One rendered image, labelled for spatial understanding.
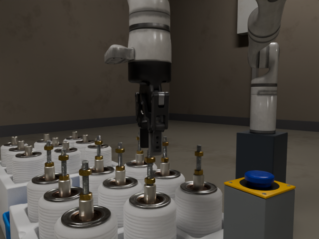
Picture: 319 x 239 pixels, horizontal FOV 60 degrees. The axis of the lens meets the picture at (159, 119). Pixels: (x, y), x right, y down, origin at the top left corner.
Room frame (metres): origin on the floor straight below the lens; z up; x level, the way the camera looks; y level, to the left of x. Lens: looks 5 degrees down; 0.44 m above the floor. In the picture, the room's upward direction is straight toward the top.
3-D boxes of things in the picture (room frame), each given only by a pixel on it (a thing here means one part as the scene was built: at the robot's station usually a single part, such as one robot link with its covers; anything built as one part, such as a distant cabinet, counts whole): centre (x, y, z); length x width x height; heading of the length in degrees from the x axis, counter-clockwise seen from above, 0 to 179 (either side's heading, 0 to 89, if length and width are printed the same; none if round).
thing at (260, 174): (0.39, -0.14, 0.32); 0.04 x 0.04 x 0.02
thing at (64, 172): (0.51, 0.18, 0.30); 0.01 x 0.01 x 0.08
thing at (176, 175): (0.65, -0.01, 0.25); 0.08 x 0.08 x 0.01
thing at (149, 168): (0.48, 0.02, 0.31); 0.01 x 0.01 x 0.08
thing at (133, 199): (0.48, 0.02, 0.25); 0.08 x 0.08 x 0.01
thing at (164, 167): (0.65, -0.01, 0.26); 0.02 x 0.02 x 0.03
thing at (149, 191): (0.48, 0.02, 0.26); 0.02 x 0.02 x 0.03
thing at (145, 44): (0.48, 0.03, 0.53); 0.11 x 0.09 x 0.06; 107
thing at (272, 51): (1.03, -0.39, 0.54); 0.09 x 0.09 x 0.17; 71
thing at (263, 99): (1.03, -0.39, 0.39); 0.09 x 0.09 x 0.17; 48
